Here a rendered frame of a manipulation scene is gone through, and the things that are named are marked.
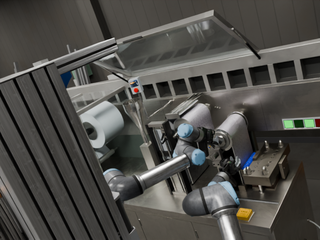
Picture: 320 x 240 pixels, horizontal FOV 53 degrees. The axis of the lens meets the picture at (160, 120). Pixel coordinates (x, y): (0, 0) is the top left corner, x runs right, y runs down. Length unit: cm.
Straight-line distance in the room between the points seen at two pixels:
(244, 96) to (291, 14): 194
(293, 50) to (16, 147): 155
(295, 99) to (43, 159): 155
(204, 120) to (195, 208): 86
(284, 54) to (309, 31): 196
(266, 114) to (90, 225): 146
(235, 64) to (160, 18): 276
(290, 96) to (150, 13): 315
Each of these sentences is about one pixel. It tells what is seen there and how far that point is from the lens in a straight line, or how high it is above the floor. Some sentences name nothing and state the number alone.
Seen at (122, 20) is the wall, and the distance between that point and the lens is 521.
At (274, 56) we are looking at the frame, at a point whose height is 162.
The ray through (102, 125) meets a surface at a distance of 252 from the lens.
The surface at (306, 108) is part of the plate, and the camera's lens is 207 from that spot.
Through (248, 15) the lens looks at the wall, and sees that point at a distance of 409.
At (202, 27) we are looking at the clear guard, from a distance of 178.
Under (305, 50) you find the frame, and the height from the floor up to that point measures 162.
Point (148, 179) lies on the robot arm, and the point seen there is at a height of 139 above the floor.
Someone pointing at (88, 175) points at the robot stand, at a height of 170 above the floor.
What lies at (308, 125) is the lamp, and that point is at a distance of 210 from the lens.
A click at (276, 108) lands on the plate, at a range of 211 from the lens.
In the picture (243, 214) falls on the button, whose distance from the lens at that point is 188.
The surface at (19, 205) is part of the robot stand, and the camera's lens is 88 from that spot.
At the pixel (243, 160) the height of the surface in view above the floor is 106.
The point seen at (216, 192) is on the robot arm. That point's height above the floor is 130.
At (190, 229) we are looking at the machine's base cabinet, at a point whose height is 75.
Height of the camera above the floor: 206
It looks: 18 degrees down
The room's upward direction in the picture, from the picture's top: 19 degrees counter-clockwise
